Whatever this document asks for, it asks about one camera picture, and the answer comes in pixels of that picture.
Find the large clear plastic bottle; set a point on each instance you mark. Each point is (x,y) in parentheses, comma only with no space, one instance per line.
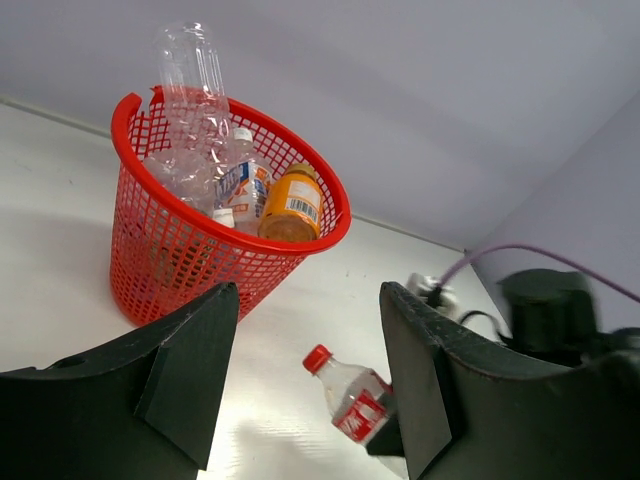
(201,150)

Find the white orange label bottle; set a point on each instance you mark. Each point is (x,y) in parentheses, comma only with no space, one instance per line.
(244,189)

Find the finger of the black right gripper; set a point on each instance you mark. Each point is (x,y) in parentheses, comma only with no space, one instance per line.
(387,442)

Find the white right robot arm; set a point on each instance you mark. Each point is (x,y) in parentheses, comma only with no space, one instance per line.
(552,318)

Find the red mesh plastic bin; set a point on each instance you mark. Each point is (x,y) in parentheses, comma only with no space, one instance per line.
(165,253)

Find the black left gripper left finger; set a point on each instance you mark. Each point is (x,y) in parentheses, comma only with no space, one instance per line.
(142,406)

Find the red label cola bottle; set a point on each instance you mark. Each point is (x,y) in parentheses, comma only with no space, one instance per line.
(359,401)

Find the orange juice bottle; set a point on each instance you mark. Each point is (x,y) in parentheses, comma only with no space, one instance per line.
(293,207)

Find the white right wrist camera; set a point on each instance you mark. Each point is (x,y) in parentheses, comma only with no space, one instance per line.
(428,290)

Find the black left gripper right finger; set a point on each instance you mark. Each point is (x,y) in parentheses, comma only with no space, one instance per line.
(470,408)

